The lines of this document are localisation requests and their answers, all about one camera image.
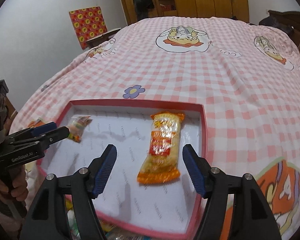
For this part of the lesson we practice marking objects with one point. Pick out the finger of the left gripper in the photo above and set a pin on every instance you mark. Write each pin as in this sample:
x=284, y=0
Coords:
x=43, y=129
x=53, y=136

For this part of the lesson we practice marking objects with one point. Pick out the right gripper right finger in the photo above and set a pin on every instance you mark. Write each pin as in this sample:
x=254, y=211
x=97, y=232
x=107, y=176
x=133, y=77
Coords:
x=235, y=206

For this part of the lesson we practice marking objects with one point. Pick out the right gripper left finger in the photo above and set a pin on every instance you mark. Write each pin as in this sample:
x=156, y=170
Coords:
x=47, y=216

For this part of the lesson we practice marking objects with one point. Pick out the clear burger gummy packet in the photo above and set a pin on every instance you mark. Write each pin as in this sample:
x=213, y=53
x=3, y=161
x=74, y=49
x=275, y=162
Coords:
x=76, y=126

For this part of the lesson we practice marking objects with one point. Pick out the orange rice cracker pack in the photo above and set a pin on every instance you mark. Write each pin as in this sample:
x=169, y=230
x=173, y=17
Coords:
x=161, y=163

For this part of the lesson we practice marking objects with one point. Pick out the left hand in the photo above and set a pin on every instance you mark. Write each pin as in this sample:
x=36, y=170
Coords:
x=19, y=192

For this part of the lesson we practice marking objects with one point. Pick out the pink cardboard box tray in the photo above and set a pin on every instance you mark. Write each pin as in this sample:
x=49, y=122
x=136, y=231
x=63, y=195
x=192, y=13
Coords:
x=163, y=211

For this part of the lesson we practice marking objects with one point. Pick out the small wooden side table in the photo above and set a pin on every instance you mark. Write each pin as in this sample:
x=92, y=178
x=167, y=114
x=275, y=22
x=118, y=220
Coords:
x=96, y=41

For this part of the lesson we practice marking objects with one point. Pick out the red yellow patterned board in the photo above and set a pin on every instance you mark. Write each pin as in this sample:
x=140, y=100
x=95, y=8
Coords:
x=88, y=23

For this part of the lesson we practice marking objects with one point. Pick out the pink checkered bed sheet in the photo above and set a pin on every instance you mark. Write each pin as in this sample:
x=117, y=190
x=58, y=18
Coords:
x=247, y=78

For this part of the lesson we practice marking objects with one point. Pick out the dark wooden headboard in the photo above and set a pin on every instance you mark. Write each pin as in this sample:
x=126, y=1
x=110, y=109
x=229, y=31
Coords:
x=288, y=22

